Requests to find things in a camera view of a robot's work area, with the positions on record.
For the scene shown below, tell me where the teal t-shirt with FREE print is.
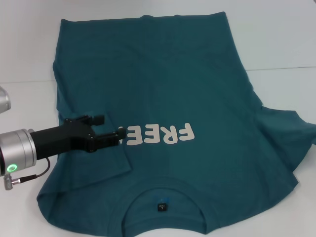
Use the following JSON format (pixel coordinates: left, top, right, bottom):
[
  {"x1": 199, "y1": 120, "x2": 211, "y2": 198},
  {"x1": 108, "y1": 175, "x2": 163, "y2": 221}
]
[{"x1": 36, "y1": 11, "x2": 316, "y2": 237}]

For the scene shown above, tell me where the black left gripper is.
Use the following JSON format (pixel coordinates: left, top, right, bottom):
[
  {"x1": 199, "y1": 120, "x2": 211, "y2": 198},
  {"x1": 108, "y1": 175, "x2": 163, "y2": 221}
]
[{"x1": 30, "y1": 114, "x2": 126, "y2": 160}]

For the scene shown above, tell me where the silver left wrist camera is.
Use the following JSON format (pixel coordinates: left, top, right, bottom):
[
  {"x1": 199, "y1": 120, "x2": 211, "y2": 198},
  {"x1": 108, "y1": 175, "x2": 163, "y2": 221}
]
[{"x1": 0, "y1": 85, "x2": 12, "y2": 115}]

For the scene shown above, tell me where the black cable with silver plug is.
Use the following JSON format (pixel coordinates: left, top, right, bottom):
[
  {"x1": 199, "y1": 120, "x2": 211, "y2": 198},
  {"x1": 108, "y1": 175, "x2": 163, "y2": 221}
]
[{"x1": 3, "y1": 158, "x2": 51, "y2": 191}]

